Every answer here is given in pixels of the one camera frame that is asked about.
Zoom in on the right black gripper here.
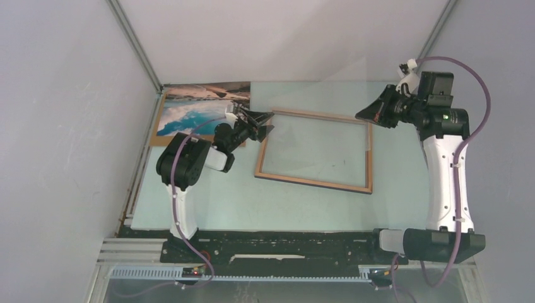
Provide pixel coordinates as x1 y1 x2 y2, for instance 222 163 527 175
355 85 425 129

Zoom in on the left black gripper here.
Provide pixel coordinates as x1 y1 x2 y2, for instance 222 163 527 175
227 108 274 153

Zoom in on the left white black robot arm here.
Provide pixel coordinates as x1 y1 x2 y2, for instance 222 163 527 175
156 102 274 263

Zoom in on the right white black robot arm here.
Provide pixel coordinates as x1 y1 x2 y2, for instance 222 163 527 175
355 71 486 264

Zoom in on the landscape photo print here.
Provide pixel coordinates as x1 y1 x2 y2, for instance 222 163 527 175
155 81 251 137

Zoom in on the brown cardboard backing board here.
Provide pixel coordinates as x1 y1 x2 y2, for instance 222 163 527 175
150 92 250 146

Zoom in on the right corner aluminium profile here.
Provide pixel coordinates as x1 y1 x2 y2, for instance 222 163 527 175
417 0 459 59

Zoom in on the corner aluminium profile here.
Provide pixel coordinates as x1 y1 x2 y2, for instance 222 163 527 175
105 0 163 93
417 0 459 59

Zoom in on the left corner aluminium profile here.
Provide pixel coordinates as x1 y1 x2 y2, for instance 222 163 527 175
105 0 163 93

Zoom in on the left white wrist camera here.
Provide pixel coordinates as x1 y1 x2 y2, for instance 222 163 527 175
225 104 238 125

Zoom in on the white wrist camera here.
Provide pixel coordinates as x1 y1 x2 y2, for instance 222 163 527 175
396 59 420 96
225 104 238 125

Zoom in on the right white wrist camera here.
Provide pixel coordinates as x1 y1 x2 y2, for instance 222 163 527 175
396 59 420 96

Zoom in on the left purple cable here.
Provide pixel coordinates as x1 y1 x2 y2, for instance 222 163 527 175
125 116 231 294

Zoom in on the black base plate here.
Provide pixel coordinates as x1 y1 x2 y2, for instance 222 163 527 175
160 230 394 278

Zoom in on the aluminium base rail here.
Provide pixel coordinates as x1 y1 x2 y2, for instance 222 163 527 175
86 230 480 302

